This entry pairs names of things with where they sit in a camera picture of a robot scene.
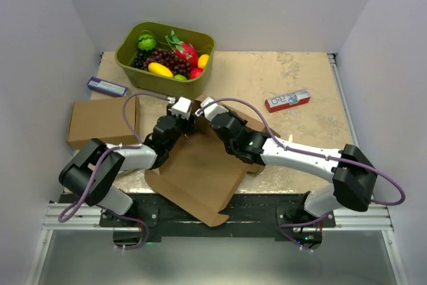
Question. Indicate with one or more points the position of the green toy lime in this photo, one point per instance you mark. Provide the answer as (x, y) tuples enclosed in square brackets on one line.
[(180, 77)]

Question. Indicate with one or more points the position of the orange toy fruit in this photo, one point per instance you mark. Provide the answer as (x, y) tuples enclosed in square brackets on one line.
[(202, 61)]

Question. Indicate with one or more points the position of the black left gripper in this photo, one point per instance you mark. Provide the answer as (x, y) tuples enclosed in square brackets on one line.
[(189, 126)]

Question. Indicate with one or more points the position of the black toy grapes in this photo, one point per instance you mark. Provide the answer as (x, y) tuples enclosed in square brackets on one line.
[(139, 61)]

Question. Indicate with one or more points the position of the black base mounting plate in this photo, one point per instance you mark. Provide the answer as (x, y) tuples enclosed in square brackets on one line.
[(250, 216)]

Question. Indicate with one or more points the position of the pink toy dragon fruit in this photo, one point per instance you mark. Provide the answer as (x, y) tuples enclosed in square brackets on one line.
[(182, 49)]

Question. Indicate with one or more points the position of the red toy apple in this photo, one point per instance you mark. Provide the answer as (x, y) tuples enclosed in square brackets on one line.
[(195, 72)]

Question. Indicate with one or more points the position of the green toy melon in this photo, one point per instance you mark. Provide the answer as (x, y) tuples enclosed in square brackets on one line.
[(146, 42)]

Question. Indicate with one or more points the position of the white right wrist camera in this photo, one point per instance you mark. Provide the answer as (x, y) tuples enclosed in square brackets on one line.
[(209, 109)]

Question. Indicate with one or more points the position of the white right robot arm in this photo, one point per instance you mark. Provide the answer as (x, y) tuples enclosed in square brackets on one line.
[(350, 182)]

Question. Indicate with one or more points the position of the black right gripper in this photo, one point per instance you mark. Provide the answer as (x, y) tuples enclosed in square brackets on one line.
[(242, 123)]

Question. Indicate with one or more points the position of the purple rectangular box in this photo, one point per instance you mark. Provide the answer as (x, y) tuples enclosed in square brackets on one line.
[(106, 87)]

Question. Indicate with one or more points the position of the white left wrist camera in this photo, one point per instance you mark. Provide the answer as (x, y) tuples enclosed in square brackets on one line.
[(180, 106)]

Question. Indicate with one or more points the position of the dark purple toy grapes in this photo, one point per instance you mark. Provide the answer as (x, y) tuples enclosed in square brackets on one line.
[(170, 60)]

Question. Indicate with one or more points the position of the red white snack packet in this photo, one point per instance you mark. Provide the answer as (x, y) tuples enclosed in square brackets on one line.
[(287, 100)]

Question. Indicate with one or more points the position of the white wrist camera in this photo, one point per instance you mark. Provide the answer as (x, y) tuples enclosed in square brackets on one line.
[(180, 106), (209, 109)]

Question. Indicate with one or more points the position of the aluminium frame rail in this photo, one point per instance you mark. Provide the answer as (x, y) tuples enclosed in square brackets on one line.
[(377, 218)]

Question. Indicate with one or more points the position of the olive green plastic bin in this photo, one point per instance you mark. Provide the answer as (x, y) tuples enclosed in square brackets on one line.
[(127, 51)]

